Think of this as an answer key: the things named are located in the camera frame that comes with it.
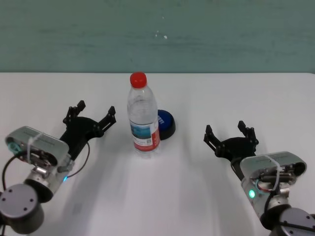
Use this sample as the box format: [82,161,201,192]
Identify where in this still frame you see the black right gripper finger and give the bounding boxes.
[237,120,260,151]
[203,124,226,157]

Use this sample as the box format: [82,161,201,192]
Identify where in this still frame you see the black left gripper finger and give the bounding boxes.
[63,100,87,125]
[94,106,117,137]

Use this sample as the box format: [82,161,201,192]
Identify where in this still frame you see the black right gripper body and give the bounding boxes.
[220,137,258,179]

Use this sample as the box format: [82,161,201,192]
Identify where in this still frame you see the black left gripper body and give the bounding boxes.
[59,117,103,162]

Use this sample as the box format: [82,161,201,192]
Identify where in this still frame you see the clear water bottle red cap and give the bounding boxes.
[126,71,162,160]

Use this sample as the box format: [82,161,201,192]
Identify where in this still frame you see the blue push button black base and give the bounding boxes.
[157,109,177,141]

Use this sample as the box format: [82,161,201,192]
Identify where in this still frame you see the white zip tie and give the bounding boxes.
[266,154,283,192]
[26,132,45,165]

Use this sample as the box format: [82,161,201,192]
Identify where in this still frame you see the thin black right gripper cable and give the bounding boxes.
[230,157,243,178]

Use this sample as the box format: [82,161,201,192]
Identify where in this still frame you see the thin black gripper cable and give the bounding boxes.
[65,141,91,179]
[230,157,243,178]

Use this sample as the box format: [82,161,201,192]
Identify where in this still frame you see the thin black left gripper cable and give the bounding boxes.
[65,141,91,179]

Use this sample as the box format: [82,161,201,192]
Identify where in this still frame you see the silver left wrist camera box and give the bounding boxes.
[5,126,69,171]

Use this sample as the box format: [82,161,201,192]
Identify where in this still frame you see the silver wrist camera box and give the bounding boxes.
[5,126,69,171]
[240,150,308,190]

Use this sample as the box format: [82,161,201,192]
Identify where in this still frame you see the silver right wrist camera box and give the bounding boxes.
[240,150,308,190]

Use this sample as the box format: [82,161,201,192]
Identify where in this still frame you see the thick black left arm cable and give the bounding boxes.
[1,149,33,193]

